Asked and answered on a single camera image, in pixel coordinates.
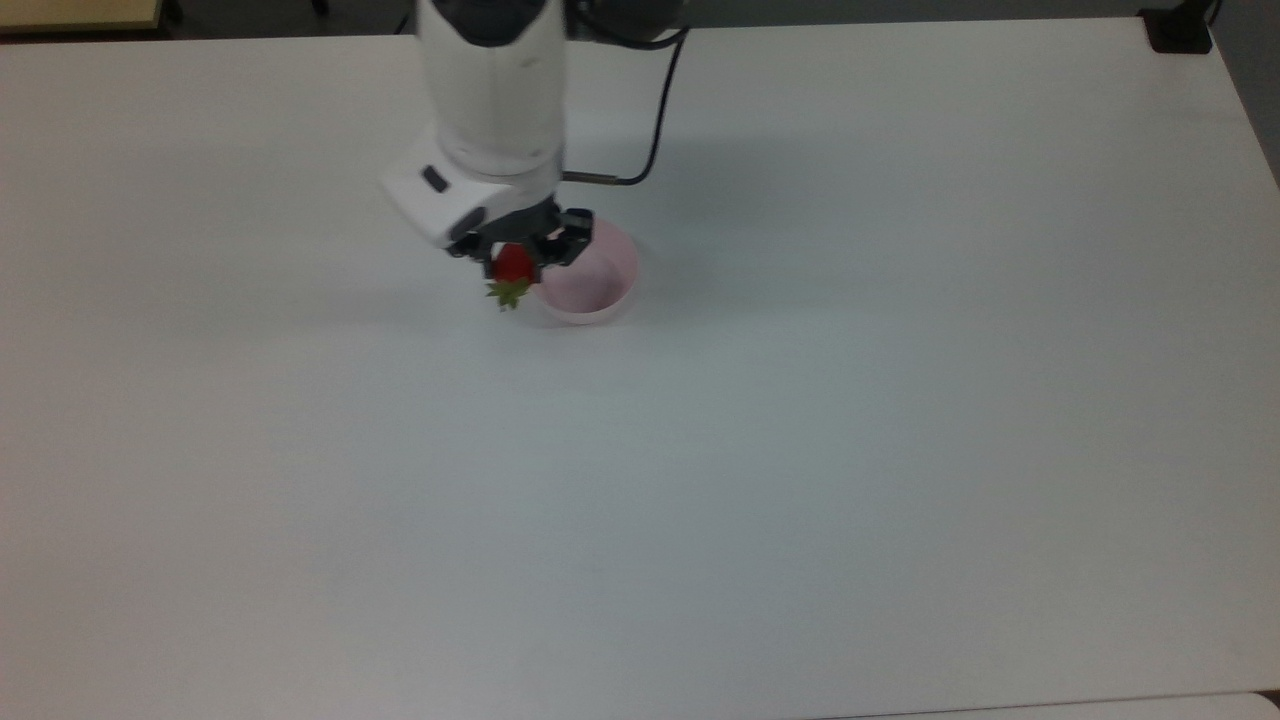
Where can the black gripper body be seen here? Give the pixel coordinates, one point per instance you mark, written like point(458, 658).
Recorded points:
point(520, 222)

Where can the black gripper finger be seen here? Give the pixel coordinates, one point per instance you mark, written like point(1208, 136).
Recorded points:
point(568, 236)
point(472, 246)

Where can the red toy strawberry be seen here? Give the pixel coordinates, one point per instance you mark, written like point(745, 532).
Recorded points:
point(512, 266)

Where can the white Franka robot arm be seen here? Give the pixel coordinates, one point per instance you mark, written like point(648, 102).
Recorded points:
point(490, 100)

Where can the pink plastic bowl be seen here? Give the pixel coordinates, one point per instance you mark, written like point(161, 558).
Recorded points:
point(595, 285)

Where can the beige wooden table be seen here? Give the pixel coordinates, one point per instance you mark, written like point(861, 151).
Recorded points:
point(70, 12)

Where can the black camera stand pole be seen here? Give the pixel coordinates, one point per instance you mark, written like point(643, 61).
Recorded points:
point(1180, 28)

